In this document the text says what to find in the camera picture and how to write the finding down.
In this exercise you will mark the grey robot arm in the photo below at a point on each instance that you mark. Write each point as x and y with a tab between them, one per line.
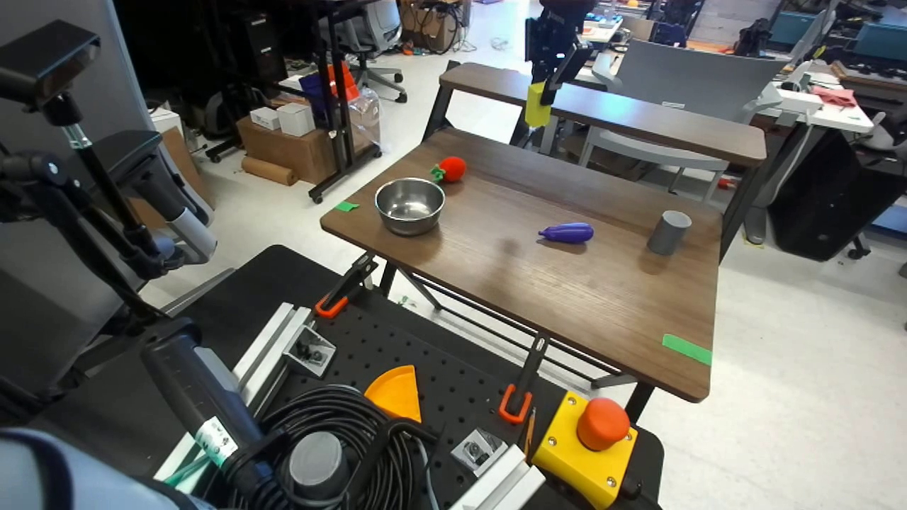
382	458

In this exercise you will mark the black camera on stand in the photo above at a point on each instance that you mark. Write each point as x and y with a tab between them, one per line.
47	60

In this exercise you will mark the yellow emergency stop box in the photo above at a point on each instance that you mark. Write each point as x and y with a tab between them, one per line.
586	447

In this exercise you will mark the red toy tomato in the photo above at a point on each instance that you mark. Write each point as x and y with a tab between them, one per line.
448	172

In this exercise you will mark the narrow brown side table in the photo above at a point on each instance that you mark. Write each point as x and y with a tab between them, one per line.
734	143

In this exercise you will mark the orange wedge piece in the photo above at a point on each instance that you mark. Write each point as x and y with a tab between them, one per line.
395	393

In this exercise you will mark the cardboard box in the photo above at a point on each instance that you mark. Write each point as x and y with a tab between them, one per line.
283	145

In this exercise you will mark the grey office chair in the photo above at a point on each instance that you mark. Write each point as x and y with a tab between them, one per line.
690	81

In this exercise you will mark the yellow block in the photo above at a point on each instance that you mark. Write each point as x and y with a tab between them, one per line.
535	108

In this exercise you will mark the grey cylinder cup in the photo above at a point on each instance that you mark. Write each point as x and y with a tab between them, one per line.
667	233

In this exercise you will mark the purple toy eggplant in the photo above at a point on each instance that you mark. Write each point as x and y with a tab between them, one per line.
568	233

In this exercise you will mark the black orange clamp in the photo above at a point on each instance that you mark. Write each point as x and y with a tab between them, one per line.
341	292
516	398

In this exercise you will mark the metal bowl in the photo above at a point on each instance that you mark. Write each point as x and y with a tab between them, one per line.
408	206

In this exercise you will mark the green tape marker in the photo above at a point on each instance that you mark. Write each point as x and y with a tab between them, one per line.
346	207
687	350

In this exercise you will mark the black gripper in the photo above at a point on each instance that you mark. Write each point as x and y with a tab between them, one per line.
550	40

